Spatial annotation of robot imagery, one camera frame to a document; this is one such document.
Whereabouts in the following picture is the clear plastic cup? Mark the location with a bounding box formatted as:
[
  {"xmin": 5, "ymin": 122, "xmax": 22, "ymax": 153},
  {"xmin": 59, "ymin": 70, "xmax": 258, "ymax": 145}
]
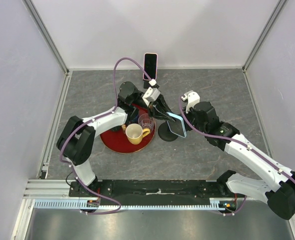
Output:
[{"xmin": 138, "ymin": 113, "xmax": 155, "ymax": 132}]

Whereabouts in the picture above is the yellow mug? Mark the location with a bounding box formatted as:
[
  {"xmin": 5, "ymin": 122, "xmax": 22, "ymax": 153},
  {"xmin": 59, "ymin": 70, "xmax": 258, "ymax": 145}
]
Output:
[{"xmin": 125, "ymin": 123, "xmax": 151, "ymax": 145}]

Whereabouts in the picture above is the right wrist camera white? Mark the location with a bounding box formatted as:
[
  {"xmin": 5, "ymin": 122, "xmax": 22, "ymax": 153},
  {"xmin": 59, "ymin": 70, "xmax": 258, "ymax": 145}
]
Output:
[{"xmin": 180, "ymin": 90, "xmax": 200, "ymax": 114}]

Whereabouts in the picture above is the red round tray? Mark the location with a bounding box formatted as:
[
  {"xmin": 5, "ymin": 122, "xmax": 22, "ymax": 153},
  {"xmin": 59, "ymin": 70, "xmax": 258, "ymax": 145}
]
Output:
[{"xmin": 100, "ymin": 105, "xmax": 156, "ymax": 154}]

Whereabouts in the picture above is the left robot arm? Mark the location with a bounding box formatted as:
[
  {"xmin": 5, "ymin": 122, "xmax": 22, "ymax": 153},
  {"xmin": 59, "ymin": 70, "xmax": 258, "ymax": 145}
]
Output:
[{"xmin": 56, "ymin": 81, "xmax": 174, "ymax": 197}]

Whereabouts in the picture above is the dark blue mug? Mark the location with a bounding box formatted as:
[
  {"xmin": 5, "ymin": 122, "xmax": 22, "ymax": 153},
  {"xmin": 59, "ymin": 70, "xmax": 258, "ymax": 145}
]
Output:
[{"xmin": 127, "ymin": 114, "xmax": 140, "ymax": 125}]

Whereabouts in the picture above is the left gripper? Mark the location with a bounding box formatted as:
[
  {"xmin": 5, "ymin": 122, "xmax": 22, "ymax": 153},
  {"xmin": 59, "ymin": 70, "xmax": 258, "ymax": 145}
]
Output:
[{"xmin": 132, "ymin": 93, "xmax": 178, "ymax": 123}]

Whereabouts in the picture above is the black round-base phone holder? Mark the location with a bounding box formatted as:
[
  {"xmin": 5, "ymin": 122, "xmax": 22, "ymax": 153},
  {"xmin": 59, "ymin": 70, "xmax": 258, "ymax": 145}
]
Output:
[{"xmin": 157, "ymin": 121, "xmax": 179, "ymax": 142}]

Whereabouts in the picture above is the green mug cream inside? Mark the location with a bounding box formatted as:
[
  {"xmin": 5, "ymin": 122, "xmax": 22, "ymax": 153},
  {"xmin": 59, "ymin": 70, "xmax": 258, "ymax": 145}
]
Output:
[{"xmin": 110, "ymin": 124, "xmax": 124, "ymax": 132}]

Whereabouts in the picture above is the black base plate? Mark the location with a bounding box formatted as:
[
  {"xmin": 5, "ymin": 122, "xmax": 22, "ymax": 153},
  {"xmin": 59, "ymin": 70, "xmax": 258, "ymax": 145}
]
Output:
[{"xmin": 68, "ymin": 178, "xmax": 246, "ymax": 208}]

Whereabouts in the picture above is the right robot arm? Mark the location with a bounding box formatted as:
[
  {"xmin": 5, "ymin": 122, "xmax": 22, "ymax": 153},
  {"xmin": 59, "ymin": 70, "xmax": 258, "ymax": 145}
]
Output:
[{"xmin": 179, "ymin": 99, "xmax": 295, "ymax": 220}]

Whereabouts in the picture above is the grey cable duct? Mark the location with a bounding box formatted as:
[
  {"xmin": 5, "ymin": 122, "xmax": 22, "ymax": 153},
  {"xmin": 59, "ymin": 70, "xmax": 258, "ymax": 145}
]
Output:
[{"xmin": 33, "ymin": 198, "xmax": 233, "ymax": 211}]

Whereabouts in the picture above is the phone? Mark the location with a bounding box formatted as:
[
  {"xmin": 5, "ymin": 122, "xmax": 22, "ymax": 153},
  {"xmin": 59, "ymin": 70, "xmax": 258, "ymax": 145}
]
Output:
[
  {"xmin": 143, "ymin": 52, "xmax": 158, "ymax": 80},
  {"xmin": 167, "ymin": 112, "xmax": 187, "ymax": 138}
]

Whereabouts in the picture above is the black folding phone stand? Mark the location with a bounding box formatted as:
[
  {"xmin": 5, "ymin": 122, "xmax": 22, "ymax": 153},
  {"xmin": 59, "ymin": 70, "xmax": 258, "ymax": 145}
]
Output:
[{"xmin": 143, "ymin": 80, "xmax": 152, "ymax": 89}]

